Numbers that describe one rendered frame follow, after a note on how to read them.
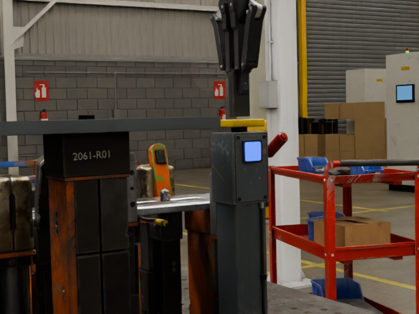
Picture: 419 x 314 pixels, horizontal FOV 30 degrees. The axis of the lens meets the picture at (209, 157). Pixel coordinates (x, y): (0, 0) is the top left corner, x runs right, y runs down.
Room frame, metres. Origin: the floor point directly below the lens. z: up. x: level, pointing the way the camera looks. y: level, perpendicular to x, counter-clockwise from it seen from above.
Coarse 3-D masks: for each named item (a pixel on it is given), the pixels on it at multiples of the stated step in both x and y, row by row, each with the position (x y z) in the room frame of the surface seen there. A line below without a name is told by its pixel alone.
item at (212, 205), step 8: (216, 208) 1.44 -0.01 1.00; (216, 216) 1.44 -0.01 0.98; (216, 224) 1.44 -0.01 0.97; (216, 232) 1.44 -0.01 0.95; (216, 240) 1.45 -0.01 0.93; (216, 248) 1.45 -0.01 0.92; (216, 256) 1.45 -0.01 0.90; (216, 264) 1.45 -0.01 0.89; (216, 272) 1.45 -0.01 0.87; (216, 280) 1.45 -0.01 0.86; (216, 288) 1.45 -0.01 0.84; (216, 296) 1.45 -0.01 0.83; (216, 304) 1.45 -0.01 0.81; (216, 312) 1.45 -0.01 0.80
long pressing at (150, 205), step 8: (144, 200) 1.57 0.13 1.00; (152, 200) 1.57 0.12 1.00; (176, 200) 1.58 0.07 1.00; (184, 200) 1.55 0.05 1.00; (192, 200) 1.55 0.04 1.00; (200, 200) 1.54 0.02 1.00; (208, 200) 1.51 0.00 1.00; (32, 208) 1.47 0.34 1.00; (144, 208) 1.42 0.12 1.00; (152, 208) 1.43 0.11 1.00; (160, 208) 1.44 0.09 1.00; (168, 208) 1.45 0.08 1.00; (176, 208) 1.46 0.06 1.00; (184, 208) 1.47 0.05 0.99; (192, 208) 1.47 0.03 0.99; (200, 208) 1.48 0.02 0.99; (208, 208) 1.49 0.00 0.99
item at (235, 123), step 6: (222, 120) 1.23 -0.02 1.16; (228, 120) 1.22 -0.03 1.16; (234, 120) 1.20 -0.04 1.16; (240, 120) 1.21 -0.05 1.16; (246, 120) 1.22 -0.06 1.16; (252, 120) 1.22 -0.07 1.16; (258, 120) 1.23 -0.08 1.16; (264, 120) 1.23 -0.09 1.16; (222, 126) 1.23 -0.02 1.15; (228, 126) 1.22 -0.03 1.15; (234, 126) 1.20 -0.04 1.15; (240, 126) 1.21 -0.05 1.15; (246, 126) 1.22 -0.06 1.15; (252, 126) 1.22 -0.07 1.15
